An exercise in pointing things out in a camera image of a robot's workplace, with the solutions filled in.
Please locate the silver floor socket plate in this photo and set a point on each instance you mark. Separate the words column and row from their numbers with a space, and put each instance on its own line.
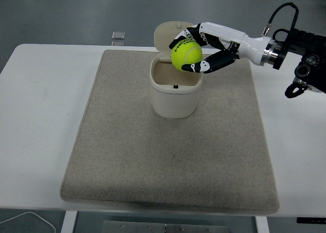
column 118, row 43
column 118, row 35

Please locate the white table leg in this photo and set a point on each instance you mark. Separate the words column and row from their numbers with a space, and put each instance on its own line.
column 262, row 225
column 68, row 222

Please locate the black table control panel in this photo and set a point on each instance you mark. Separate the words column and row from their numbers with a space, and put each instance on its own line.
column 310, row 220

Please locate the beige fabric mat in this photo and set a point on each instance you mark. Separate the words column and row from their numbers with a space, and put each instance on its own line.
column 165, row 161

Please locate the yellow-green tennis ball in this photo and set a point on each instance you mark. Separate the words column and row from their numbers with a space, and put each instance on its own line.
column 186, row 55

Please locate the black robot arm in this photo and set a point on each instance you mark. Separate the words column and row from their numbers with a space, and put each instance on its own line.
column 305, row 44

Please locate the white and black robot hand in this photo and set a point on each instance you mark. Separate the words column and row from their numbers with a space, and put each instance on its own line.
column 244, row 43

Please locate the cream plastic bin with lid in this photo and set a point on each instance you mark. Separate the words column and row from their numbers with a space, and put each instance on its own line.
column 175, row 103

